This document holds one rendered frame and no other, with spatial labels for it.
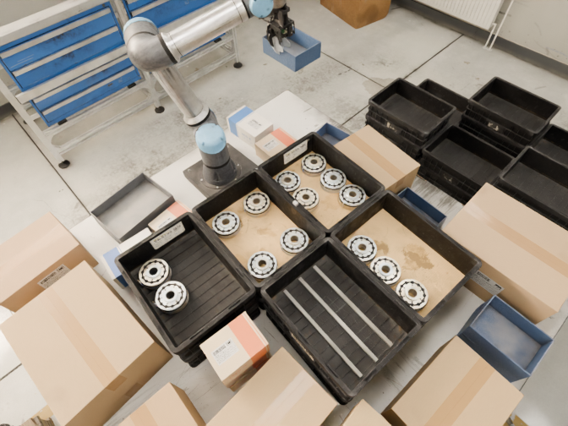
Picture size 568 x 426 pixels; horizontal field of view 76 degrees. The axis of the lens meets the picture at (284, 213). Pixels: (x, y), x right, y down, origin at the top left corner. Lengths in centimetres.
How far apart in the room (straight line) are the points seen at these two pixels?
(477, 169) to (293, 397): 168
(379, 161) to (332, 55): 221
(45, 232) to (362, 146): 128
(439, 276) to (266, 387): 67
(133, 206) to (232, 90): 187
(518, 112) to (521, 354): 157
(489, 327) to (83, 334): 128
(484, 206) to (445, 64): 239
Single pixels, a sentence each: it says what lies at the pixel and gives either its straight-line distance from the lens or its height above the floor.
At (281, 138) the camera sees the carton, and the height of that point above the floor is 77.
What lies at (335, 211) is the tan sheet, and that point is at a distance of 142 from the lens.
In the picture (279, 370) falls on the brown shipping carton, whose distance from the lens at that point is 116.
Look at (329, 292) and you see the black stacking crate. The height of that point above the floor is 83.
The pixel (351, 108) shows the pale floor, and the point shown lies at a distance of 310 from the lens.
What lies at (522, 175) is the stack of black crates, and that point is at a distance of 228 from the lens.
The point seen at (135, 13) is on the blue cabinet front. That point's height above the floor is 76.
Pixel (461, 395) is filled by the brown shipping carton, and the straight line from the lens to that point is 124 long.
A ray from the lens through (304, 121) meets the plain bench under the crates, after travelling 193.
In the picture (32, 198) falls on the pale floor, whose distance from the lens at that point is 308.
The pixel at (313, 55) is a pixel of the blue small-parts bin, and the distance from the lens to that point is 165.
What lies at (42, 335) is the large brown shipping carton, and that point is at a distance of 137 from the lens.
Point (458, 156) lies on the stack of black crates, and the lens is 238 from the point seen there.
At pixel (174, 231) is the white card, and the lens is 136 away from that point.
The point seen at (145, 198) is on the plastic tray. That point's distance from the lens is 167.
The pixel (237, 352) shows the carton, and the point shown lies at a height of 92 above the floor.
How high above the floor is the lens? 200
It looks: 56 degrees down
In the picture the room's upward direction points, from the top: 3 degrees counter-clockwise
